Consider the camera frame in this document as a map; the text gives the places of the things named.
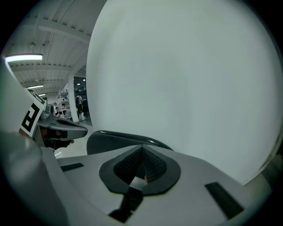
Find person's left hand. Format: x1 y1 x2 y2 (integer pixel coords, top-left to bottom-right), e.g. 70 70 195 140
40 128 75 150

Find black folding chair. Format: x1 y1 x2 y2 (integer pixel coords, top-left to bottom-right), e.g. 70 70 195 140
86 130 174 155

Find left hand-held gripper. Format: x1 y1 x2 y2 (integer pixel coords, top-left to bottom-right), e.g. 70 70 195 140
19 88 89 142

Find white shelf rack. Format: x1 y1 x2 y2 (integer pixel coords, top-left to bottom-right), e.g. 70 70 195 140
56 91 72 121

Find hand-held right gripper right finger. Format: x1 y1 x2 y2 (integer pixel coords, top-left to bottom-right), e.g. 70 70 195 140
130 144 249 226

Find person's white shirt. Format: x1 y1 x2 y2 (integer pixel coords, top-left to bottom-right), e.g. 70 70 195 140
0 56 30 133

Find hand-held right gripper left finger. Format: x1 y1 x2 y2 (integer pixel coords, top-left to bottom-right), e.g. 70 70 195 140
41 144 142 226

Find ceiling light tube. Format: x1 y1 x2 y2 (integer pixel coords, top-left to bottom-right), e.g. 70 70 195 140
4 54 43 64

